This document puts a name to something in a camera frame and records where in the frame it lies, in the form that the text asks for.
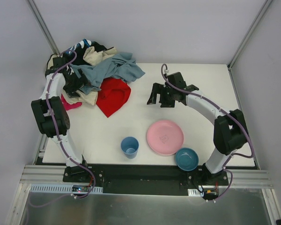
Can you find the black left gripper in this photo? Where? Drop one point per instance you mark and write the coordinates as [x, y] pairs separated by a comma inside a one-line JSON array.
[[73, 79]]

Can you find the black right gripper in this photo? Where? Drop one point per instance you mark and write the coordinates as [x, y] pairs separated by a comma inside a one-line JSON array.
[[164, 93]]

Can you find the black printed cloth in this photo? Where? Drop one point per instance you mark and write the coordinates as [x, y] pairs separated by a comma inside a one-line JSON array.
[[74, 56]]

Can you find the red cloth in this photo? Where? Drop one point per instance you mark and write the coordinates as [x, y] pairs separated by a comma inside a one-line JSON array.
[[113, 95]]

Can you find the grey-blue cloth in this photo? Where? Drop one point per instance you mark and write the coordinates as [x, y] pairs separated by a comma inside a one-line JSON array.
[[120, 66]]

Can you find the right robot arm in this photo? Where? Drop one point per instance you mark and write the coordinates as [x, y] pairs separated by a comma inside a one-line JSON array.
[[230, 130]]

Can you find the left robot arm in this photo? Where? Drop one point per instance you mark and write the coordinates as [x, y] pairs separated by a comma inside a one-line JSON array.
[[50, 114]]

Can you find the magenta pink cloth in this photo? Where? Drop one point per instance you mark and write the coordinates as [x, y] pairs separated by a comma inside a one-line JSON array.
[[69, 106]]

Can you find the cream beige cloth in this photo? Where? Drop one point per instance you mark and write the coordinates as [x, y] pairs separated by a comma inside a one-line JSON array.
[[91, 92]]

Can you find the beige tote bag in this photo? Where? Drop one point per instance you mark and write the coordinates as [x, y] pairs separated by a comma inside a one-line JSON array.
[[50, 61]]

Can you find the pink plate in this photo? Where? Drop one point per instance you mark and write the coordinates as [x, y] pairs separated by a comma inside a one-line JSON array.
[[165, 137]]

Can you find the light blue cup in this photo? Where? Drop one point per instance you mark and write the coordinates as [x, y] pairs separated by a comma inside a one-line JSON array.
[[129, 147]]

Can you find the dark blue bowl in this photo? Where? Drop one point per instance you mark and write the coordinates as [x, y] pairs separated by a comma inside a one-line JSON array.
[[186, 159]]

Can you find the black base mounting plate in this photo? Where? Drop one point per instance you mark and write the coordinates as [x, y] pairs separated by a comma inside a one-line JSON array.
[[144, 179]]

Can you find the aluminium frame rail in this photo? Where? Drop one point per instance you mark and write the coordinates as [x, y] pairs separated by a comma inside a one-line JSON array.
[[42, 173]]

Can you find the right cable duct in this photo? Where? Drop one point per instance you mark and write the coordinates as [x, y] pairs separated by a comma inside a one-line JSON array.
[[200, 193]]

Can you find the cable duct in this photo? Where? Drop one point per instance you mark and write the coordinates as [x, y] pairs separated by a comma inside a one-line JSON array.
[[65, 189], [200, 193]]

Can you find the left cable duct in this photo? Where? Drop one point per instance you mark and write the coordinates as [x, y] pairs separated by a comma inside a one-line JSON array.
[[65, 189]]

